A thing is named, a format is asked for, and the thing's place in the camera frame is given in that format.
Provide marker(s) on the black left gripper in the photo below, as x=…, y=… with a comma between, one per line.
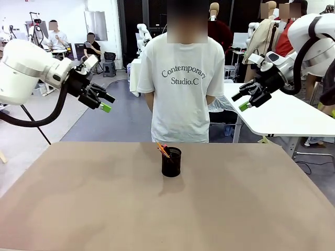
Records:
x=77, y=83

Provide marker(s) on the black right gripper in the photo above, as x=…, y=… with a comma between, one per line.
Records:
x=272, y=81

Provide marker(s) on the yellow pencil pink eraser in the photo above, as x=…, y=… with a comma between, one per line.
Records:
x=162, y=149

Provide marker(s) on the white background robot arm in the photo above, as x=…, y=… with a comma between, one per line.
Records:
x=142, y=27

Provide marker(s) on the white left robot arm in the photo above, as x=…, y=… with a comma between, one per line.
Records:
x=23, y=73

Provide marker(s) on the person's left forearm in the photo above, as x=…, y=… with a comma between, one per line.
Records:
x=211, y=100

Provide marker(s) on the person's right forearm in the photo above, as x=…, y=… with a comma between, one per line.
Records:
x=149, y=100

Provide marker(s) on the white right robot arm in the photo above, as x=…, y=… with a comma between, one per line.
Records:
x=327, y=47

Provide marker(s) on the black mesh pen holder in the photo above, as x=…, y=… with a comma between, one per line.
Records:
x=171, y=167

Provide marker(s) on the black plastic stool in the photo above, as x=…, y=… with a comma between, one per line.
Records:
x=109, y=68

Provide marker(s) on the clear plastic wrap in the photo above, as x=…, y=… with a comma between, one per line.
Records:
x=222, y=103

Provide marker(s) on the black bag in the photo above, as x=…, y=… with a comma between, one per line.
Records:
x=110, y=56

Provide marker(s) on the table with white cloth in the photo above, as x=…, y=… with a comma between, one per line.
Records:
x=134, y=75

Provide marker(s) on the translucent plastic box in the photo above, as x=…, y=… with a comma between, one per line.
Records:
x=229, y=130

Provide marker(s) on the white side table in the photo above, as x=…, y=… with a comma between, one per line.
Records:
x=288, y=123

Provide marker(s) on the seated person in black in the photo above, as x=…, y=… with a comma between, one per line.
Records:
x=94, y=47

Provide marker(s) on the clear plastic storage bin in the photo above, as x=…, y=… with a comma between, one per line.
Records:
x=39, y=90

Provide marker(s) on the mannequin in beige coat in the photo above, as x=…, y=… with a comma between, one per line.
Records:
x=267, y=34

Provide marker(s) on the seated person in white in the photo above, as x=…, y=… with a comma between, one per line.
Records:
x=60, y=39

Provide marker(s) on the mannequin in dark red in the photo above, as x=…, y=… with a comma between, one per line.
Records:
x=222, y=31

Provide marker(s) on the person in white T-shirt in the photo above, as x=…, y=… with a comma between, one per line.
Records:
x=180, y=109

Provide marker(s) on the wooden stick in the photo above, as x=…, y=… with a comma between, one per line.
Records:
x=3, y=157

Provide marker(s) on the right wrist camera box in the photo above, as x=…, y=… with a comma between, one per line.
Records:
x=256, y=58

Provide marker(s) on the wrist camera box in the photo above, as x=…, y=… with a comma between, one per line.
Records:
x=91, y=61
x=256, y=58

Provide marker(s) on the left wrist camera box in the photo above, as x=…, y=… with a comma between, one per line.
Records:
x=91, y=61

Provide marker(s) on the grey wall panel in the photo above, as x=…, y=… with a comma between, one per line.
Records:
x=98, y=26

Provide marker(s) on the lab robot with black camera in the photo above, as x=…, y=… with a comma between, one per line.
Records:
x=38, y=21

